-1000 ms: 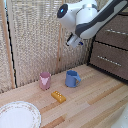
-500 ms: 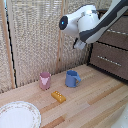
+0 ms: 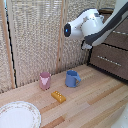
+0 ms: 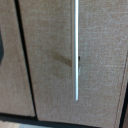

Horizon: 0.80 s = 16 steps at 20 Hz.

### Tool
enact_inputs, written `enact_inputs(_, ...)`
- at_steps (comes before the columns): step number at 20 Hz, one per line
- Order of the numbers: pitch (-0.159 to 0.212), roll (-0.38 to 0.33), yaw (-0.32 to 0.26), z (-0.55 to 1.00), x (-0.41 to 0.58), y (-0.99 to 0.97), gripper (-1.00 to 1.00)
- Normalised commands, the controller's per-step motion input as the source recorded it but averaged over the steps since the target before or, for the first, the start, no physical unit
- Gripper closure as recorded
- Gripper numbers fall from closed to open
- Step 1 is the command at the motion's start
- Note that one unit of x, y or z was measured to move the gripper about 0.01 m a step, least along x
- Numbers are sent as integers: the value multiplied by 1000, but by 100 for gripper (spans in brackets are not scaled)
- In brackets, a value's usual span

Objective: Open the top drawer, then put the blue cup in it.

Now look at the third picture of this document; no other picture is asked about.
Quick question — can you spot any pink cup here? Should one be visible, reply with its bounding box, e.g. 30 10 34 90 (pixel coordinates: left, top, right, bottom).
38 71 52 91

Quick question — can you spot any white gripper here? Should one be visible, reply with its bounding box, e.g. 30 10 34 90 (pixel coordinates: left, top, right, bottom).
81 39 95 51

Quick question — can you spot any lower dark brown drawer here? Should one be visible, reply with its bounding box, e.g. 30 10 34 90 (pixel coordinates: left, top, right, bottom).
88 43 128 81

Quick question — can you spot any metal handle of higher drawer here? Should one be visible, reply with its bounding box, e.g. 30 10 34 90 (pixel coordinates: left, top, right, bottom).
112 29 128 36

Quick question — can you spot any dark brown drawer cabinet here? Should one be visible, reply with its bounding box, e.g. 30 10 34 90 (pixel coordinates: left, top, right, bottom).
87 7 128 82

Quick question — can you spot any white plate with floral rim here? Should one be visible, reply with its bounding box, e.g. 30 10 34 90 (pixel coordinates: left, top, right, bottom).
0 100 42 128

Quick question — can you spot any woven folding screen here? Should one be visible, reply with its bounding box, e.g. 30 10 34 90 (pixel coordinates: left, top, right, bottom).
0 0 118 94

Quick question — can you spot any metal handle of lower drawer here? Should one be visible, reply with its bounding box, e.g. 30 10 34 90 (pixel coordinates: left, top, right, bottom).
97 55 122 68

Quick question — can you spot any orange block with white marks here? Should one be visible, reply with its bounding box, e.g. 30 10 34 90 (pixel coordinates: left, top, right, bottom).
50 90 67 103

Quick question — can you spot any blue mug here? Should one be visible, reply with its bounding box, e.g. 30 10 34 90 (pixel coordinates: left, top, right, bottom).
64 69 82 89

